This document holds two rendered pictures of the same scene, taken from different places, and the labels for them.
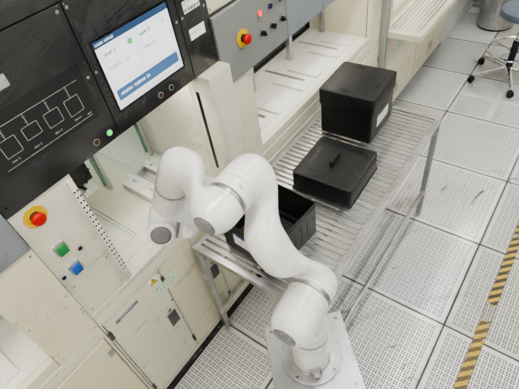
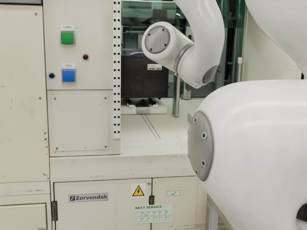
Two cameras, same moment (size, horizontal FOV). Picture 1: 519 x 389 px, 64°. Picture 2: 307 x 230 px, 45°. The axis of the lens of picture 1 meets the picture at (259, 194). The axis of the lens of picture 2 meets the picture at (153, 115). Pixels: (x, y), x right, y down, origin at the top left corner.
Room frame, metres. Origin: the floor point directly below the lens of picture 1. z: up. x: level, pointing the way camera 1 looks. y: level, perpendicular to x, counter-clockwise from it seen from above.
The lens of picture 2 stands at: (0.19, -0.15, 1.23)
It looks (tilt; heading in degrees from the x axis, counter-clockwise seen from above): 13 degrees down; 37
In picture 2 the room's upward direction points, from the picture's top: 1 degrees clockwise
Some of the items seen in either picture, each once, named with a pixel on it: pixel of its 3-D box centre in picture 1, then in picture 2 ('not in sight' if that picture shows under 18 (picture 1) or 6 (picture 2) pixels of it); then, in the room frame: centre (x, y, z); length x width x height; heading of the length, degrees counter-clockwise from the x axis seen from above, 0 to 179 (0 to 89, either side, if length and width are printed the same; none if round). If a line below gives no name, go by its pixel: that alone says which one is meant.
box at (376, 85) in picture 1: (357, 101); not in sight; (1.75, -0.58, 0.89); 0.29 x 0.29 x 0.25; 48
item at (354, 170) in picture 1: (334, 167); not in sight; (1.37, -0.36, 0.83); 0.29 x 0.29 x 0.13; 48
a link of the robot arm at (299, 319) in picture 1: (301, 321); (277, 197); (0.54, -0.05, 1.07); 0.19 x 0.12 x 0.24; 140
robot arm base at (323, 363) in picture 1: (310, 344); not in sight; (0.57, -0.07, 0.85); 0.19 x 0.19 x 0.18
